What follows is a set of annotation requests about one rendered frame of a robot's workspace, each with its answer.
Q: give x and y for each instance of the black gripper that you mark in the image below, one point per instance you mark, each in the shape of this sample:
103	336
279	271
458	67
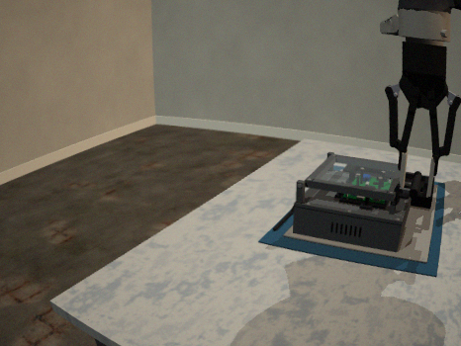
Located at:
421	61

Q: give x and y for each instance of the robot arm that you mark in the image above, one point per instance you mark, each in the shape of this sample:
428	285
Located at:
421	21

